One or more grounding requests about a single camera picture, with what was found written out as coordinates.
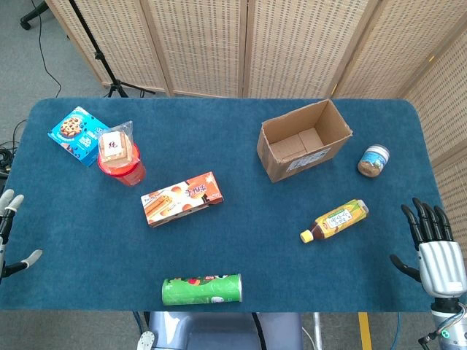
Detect robot left hand grey fingertips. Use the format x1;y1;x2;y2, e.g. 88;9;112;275
0;188;43;281

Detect robot right hand silver black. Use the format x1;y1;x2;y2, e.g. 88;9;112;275
389;197;467;300

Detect bread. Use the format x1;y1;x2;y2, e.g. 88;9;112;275
96;120;141;169

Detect blue cookie box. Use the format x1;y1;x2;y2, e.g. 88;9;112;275
47;106;110;168

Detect yellow tea bottle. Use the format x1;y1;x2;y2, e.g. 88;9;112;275
299;198;369;244

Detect orange biscuit roll box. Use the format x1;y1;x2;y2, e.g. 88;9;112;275
140;171;225;228

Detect open brown cardboard box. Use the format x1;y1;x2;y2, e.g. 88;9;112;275
256;98;354;183

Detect small jar with blue label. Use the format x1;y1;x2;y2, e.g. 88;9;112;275
357;144;390;179

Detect red orange noodle cup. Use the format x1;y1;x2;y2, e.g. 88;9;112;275
96;142;147;187

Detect metal table leg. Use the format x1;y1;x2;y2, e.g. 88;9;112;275
312;312;324;350

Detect black tripod stand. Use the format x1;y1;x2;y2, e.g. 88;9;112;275
68;0;156;98

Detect black office chair base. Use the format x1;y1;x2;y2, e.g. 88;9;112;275
20;0;49;31

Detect blue felt table mat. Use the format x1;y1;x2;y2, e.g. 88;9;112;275
0;97;448;314

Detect green chips can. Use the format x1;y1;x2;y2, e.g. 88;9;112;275
161;273;243;306

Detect grey blue robot torso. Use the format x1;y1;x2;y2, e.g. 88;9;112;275
136;311;304;350

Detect black cable bundle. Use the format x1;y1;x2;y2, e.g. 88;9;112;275
0;120;26;176

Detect thin black floor cable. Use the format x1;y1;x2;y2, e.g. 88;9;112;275
35;0;62;98

